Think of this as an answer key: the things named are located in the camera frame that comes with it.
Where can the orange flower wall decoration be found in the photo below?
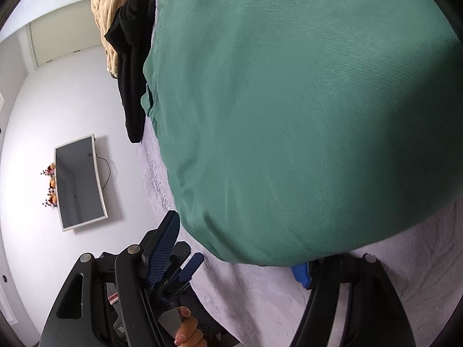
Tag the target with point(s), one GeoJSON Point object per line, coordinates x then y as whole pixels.
{"type": "Point", "coordinates": [52, 188]}

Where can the wall-mounted curved monitor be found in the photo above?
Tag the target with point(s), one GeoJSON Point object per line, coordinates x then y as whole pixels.
{"type": "Point", "coordinates": [77, 184]}

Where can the white door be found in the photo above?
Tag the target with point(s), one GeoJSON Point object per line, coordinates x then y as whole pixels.
{"type": "Point", "coordinates": [65, 39]}

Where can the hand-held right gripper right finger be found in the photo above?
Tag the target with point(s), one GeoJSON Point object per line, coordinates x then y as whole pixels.
{"type": "Point", "coordinates": [302, 276]}

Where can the black folded garment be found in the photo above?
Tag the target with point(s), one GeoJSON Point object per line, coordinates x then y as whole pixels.
{"type": "Point", "coordinates": [132, 79]}

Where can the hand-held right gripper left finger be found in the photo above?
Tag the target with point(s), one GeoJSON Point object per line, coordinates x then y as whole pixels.
{"type": "Point", "coordinates": [164, 245]}

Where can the beige striped garment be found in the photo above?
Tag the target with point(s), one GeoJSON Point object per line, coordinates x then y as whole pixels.
{"type": "Point", "coordinates": [105, 7]}

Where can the person's left hand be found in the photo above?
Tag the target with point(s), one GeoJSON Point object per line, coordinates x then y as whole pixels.
{"type": "Point", "coordinates": [190, 332]}

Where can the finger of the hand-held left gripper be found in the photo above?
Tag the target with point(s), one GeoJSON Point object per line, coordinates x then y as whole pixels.
{"type": "Point", "coordinates": [191, 265]}
{"type": "Point", "coordinates": [181, 253]}

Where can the green button-up jacket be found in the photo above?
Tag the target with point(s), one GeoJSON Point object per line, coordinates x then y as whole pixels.
{"type": "Point", "coordinates": [289, 115]}

